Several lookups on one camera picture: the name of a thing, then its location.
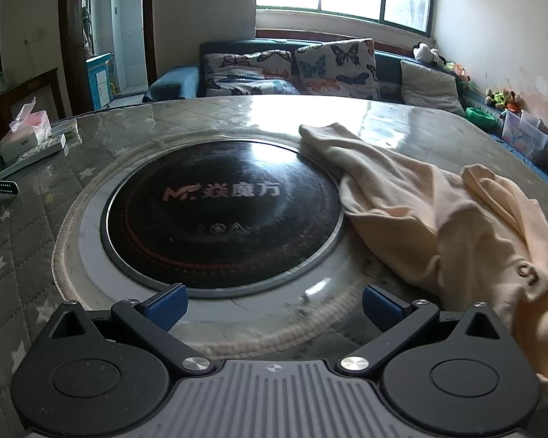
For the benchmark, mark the blue sofa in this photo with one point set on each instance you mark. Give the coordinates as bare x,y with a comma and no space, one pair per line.
188,82

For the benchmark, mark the green bowl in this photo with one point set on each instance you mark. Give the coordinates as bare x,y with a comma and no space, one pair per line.
481,119

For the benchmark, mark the butterfly cushion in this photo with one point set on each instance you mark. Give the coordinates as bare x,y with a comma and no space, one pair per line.
266,72
344,69

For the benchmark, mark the clear storage box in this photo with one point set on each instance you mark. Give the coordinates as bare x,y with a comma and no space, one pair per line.
525,137

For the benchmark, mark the blue white small cabinet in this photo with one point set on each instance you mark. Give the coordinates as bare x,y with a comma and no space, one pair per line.
99,80

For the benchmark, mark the black round induction cooktop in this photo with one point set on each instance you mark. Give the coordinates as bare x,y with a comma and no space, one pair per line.
224,218

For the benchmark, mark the small plush toys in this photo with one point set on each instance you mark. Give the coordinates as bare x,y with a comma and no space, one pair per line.
503,100

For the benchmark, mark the right butterfly cushion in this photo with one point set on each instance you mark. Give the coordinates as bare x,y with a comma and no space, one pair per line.
344,69

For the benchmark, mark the flat white box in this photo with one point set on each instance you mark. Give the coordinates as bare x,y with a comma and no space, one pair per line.
62,134

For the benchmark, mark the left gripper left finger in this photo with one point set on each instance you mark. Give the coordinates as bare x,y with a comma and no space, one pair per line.
146,324

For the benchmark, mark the left butterfly cushion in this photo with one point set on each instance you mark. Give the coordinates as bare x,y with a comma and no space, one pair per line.
266,72

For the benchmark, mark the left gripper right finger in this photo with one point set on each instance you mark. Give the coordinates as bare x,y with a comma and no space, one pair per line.
400,324

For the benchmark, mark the panda plush toy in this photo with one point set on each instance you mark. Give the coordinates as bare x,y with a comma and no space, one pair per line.
428,55

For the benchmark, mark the grey quilted star tablecloth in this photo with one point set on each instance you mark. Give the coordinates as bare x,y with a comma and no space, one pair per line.
30,221

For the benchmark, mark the grey plain cushion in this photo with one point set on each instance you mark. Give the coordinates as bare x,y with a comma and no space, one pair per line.
428,88

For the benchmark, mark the cream beige garment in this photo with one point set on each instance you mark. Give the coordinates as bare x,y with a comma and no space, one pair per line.
465,237

